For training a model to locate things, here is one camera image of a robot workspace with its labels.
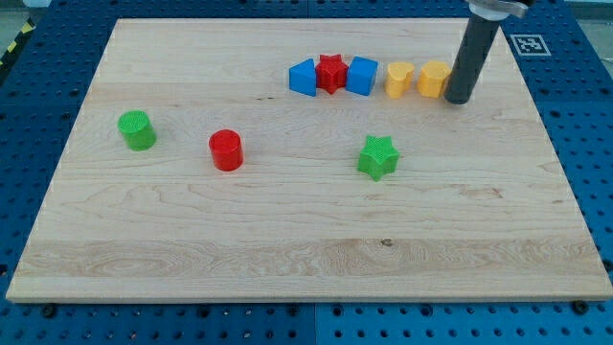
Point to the green star block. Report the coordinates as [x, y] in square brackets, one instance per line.
[378, 157]

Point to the red star block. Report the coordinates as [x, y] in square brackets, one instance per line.
[331, 73]

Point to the blue cube block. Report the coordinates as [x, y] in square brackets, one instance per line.
[361, 76]

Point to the wooden board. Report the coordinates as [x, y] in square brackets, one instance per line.
[478, 209]

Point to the red cylinder block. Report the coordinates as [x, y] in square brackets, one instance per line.
[226, 149]

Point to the blue triangle block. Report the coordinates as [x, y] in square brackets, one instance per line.
[302, 78]

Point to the yellow heart block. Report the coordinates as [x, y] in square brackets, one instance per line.
[399, 75]

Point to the yellow hexagon block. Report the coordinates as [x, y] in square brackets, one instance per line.
[432, 79]

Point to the green cylinder block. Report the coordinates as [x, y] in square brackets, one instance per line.
[137, 130]

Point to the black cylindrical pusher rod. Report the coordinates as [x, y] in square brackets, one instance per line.
[472, 54]

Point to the white fiducial marker tag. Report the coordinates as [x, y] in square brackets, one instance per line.
[530, 45]

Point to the silver rod mount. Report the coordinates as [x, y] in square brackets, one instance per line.
[497, 10]

